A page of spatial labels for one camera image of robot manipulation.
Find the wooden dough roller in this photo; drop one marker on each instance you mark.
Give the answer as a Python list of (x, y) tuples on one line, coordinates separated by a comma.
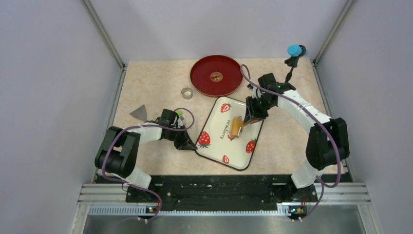
[(237, 122)]

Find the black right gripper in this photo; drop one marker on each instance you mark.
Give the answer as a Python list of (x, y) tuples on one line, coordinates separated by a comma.
[(252, 114)]

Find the blue microphone on stand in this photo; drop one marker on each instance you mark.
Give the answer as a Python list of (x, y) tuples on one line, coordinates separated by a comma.
[(295, 51)]

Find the strawberry print rectangular tray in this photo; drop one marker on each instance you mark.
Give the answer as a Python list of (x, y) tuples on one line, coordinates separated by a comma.
[(215, 143)]

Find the white dough lump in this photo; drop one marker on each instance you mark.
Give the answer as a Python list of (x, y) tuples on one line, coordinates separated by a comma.
[(234, 133)]

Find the red round lacquer plate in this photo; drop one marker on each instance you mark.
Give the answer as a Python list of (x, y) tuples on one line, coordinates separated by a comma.
[(216, 76)]

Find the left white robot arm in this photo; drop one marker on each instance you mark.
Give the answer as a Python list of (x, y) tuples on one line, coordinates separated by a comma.
[(118, 151)]

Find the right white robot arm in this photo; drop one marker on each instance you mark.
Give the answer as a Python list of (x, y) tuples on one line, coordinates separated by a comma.
[(327, 143)]

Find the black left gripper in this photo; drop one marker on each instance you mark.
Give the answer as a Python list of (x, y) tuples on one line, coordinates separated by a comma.
[(185, 142)]

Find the metal dough scraper wooden handle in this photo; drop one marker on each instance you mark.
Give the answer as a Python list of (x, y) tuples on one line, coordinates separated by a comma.
[(140, 113)]

